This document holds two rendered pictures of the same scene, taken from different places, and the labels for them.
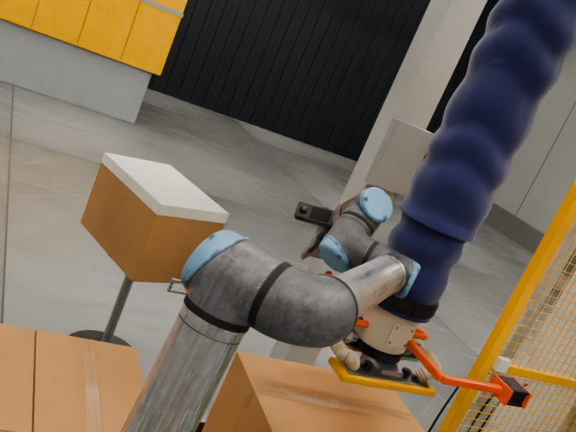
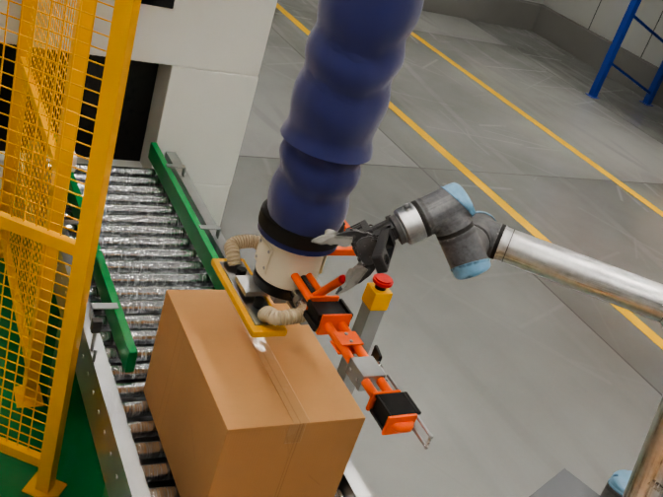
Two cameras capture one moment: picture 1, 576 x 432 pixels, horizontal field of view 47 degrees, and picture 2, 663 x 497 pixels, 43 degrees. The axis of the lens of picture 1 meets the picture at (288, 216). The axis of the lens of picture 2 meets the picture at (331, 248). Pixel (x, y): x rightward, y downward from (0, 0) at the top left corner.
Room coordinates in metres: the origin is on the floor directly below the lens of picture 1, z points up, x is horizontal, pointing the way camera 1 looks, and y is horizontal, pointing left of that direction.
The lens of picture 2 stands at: (2.06, 1.57, 2.36)
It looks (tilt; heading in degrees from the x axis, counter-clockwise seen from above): 28 degrees down; 263
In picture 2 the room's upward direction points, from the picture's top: 18 degrees clockwise
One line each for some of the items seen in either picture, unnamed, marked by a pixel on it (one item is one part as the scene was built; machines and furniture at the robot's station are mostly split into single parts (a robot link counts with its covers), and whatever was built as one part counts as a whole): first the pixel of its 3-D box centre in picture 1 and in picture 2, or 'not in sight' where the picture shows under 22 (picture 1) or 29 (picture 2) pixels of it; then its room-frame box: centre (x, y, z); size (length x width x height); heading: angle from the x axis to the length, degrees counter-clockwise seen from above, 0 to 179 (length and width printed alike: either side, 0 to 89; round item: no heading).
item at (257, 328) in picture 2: not in sight; (249, 291); (2.00, -0.36, 1.14); 0.34 x 0.10 x 0.05; 117
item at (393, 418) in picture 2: not in sight; (391, 411); (1.64, 0.13, 1.24); 0.08 x 0.07 x 0.05; 117
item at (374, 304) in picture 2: not in sight; (337, 401); (1.57, -0.81, 0.50); 0.07 x 0.07 x 1.00; 26
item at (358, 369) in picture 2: not in sight; (365, 373); (1.70, 0.01, 1.24); 0.07 x 0.07 x 0.04; 27
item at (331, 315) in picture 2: not in sight; (328, 315); (1.80, -0.18, 1.25); 0.10 x 0.08 x 0.06; 27
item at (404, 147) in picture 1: (399, 158); not in sight; (2.91, -0.34, 1.62); 0.20 x 0.05 x 0.30; 116
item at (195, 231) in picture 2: not in sight; (205, 236); (2.19, -1.56, 0.60); 1.60 x 0.11 x 0.09; 116
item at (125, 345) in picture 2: not in sight; (77, 232); (2.67, -1.33, 0.60); 1.60 x 0.11 x 0.09; 116
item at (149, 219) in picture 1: (152, 218); not in sight; (3.18, 0.62, 0.82); 0.60 x 0.40 x 0.40; 47
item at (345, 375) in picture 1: (385, 373); not in sight; (1.83, -0.45, 1.14); 0.34 x 0.10 x 0.05; 117
